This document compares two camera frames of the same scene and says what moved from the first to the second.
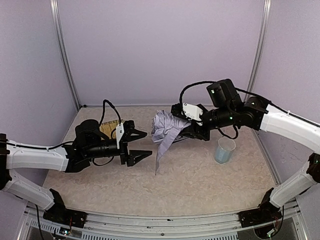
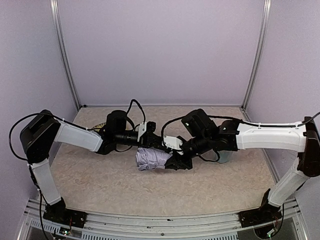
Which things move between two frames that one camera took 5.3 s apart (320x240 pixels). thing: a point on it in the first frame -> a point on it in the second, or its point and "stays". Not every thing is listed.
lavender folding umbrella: x=166 y=127 -> x=150 y=158
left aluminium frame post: x=54 y=7 stays
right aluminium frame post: x=262 y=41 stays
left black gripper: x=125 y=146 -> x=146 y=139
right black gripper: x=198 y=126 -> x=180 y=157
